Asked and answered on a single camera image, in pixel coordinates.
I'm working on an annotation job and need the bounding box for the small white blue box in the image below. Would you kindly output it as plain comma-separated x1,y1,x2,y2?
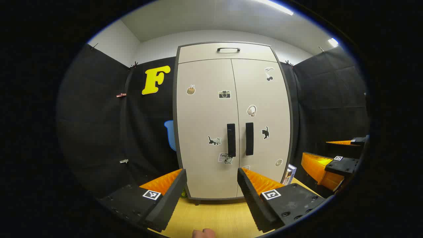
283,164,297,185

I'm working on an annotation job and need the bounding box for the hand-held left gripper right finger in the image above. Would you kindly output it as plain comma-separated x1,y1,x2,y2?
237,167,328,233

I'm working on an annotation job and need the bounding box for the white cabinet door headphones sticker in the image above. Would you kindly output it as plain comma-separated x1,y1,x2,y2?
231,58,291,198

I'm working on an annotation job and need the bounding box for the white double-door shoe cabinet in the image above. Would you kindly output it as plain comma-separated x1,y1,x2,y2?
173,41,294,205

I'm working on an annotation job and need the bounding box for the white cabinet drawer front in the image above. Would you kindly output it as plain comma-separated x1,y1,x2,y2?
178,42,277,64

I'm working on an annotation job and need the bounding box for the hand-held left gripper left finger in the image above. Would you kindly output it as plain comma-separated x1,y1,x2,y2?
98,169,187,233

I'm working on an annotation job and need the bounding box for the white cabinet door camera sticker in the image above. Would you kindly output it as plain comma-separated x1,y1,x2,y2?
176,59,239,199

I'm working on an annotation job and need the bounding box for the black backdrop cloth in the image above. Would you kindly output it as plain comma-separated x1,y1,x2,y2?
57,43,370,202

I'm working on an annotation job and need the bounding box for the black bar door handle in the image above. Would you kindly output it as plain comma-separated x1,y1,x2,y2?
245,122,254,156
227,123,236,158

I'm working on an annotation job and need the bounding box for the long ceiling light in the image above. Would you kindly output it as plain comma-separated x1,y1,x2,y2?
256,0,294,16

